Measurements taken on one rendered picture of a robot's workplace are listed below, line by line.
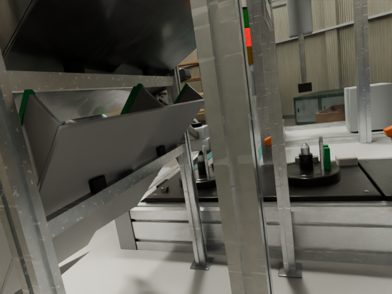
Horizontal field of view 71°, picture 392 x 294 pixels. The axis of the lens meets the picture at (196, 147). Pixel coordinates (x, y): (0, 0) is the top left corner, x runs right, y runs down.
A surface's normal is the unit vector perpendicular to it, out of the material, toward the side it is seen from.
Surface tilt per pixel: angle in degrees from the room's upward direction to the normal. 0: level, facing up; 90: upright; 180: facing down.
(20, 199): 90
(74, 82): 90
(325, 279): 0
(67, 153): 135
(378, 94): 90
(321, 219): 90
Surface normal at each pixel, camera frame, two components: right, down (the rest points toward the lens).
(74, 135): 0.71, 0.66
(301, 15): -0.32, 0.22
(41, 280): 0.93, -0.07
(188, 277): -0.15, -0.97
